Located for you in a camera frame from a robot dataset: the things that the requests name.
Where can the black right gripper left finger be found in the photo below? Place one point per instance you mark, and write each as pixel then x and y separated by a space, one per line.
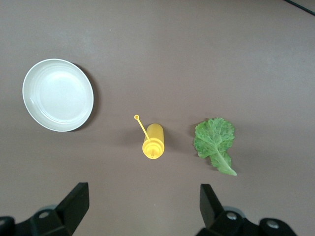
pixel 73 206

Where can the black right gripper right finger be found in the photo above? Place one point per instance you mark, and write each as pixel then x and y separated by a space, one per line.
pixel 211 209

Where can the green lettuce leaf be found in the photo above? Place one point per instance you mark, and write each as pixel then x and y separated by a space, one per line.
pixel 212 140

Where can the yellow mustard squeeze bottle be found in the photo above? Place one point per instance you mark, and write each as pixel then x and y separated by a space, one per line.
pixel 153 140

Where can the white plate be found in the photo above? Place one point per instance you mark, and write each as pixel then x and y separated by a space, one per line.
pixel 57 96

